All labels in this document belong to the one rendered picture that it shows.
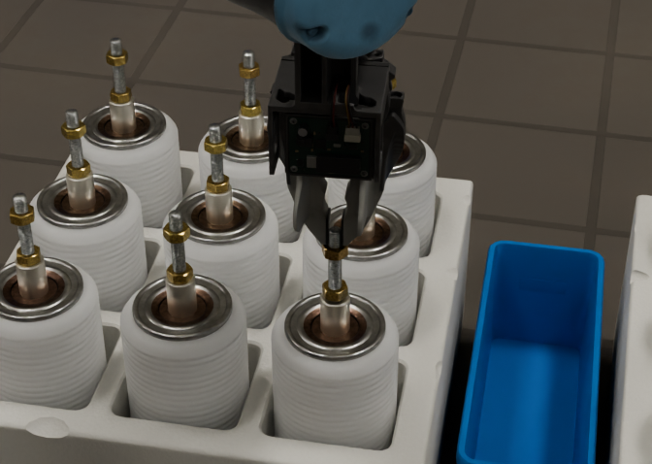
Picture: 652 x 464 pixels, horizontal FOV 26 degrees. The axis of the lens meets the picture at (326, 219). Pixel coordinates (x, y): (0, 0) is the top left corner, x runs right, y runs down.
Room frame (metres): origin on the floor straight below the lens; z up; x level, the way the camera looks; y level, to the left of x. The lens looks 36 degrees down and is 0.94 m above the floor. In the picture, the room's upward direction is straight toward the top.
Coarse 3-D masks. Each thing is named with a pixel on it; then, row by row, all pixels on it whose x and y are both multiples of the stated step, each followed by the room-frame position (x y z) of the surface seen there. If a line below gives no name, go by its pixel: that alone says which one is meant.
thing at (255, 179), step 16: (208, 160) 1.03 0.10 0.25; (224, 160) 1.02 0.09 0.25; (208, 176) 1.02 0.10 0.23; (240, 176) 1.01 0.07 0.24; (256, 176) 1.01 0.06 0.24; (272, 176) 1.01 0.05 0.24; (256, 192) 1.01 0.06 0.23; (272, 192) 1.01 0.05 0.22; (288, 192) 1.02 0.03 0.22; (272, 208) 1.01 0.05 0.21; (288, 208) 1.02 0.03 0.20; (288, 224) 1.02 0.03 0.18; (288, 240) 1.02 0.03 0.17
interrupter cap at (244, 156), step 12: (228, 120) 1.08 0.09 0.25; (264, 120) 1.08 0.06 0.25; (228, 132) 1.06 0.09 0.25; (264, 132) 1.07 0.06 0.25; (228, 144) 1.04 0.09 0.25; (240, 144) 1.05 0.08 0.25; (264, 144) 1.05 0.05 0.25; (228, 156) 1.02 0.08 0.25; (240, 156) 1.02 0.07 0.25; (252, 156) 1.02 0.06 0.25; (264, 156) 1.02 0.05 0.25
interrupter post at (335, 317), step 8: (320, 296) 0.80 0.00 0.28; (320, 304) 0.80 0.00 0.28; (328, 304) 0.79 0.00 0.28; (336, 304) 0.79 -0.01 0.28; (344, 304) 0.79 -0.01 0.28; (320, 312) 0.80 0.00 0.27; (328, 312) 0.79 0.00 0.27; (336, 312) 0.79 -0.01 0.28; (344, 312) 0.79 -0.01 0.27; (320, 320) 0.80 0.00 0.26; (328, 320) 0.79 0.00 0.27; (336, 320) 0.79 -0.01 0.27; (344, 320) 0.79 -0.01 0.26; (320, 328) 0.80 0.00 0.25; (328, 328) 0.79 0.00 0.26; (336, 328) 0.79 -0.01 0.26; (344, 328) 0.79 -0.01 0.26; (336, 336) 0.79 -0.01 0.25
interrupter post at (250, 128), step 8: (240, 112) 1.05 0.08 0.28; (240, 120) 1.05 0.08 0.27; (248, 120) 1.04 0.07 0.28; (256, 120) 1.04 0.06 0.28; (240, 128) 1.05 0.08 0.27; (248, 128) 1.04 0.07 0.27; (256, 128) 1.04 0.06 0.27; (240, 136) 1.05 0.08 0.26; (248, 136) 1.04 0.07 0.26; (256, 136) 1.04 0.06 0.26; (248, 144) 1.04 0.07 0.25; (256, 144) 1.04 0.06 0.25
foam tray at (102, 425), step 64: (192, 192) 1.07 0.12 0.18; (448, 192) 1.07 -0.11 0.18; (448, 256) 0.98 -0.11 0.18; (448, 320) 0.89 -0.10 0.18; (256, 384) 0.81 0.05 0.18; (448, 384) 0.94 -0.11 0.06; (0, 448) 0.77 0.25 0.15; (64, 448) 0.76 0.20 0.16; (128, 448) 0.75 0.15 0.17; (192, 448) 0.74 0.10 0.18; (256, 448) 0.74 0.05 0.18; (320, 448) 0.74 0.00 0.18
